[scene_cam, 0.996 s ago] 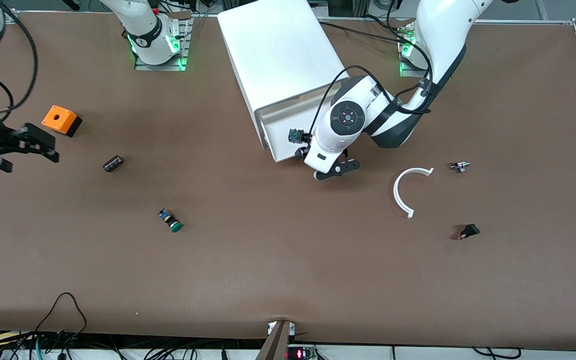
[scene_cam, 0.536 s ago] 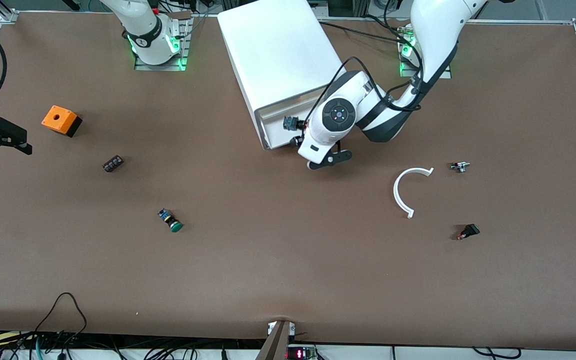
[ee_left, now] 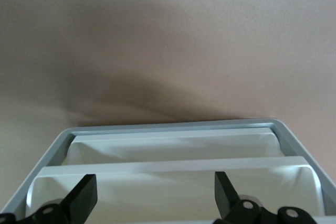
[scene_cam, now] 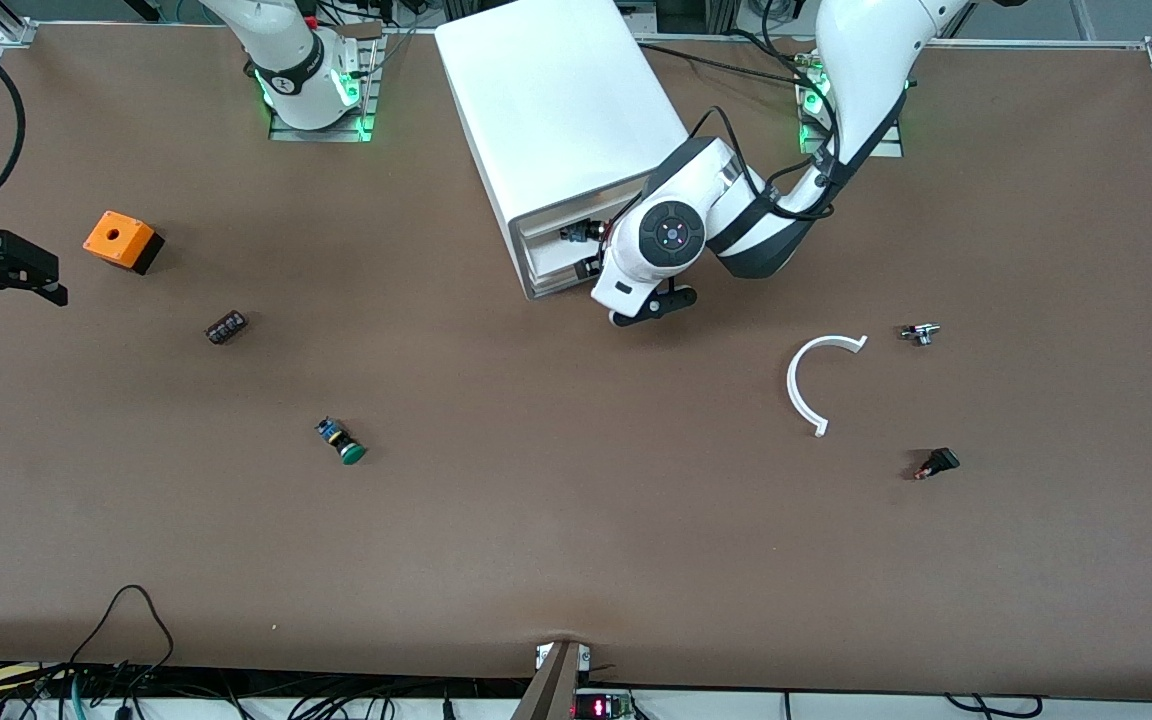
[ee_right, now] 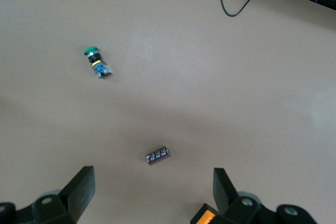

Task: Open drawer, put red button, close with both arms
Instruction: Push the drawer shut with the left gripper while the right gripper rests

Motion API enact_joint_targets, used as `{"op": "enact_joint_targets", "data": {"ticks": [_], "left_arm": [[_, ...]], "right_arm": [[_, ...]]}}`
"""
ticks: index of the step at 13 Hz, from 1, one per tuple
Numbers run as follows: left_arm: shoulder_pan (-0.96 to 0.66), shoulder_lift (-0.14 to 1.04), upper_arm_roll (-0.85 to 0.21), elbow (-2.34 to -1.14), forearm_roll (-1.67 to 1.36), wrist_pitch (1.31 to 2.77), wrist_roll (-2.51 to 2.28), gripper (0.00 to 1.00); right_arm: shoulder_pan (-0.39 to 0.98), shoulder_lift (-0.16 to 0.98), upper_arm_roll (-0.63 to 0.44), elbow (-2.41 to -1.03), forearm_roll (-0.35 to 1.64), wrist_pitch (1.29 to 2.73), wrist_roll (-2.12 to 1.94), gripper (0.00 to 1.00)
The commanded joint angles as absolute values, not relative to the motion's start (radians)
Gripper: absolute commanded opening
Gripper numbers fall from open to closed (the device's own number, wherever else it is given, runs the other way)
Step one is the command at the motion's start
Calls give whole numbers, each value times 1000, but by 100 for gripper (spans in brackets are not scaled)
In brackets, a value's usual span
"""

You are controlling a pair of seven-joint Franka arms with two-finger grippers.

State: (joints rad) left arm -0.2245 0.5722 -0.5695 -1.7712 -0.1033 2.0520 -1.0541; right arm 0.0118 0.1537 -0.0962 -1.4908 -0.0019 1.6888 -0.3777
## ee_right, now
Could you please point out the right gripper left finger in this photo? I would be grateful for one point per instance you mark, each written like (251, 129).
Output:
(78, 190)

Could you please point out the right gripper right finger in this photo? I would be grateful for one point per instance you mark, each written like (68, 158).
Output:
(223, 195)

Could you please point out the green mushroom push button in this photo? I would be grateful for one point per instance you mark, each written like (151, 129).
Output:
(101, 70)

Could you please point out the black cylindrical capacitor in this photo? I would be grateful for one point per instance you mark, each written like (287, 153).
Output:
(157, 155)

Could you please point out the orange button enclosure box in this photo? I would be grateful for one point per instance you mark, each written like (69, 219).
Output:
(203, 216)

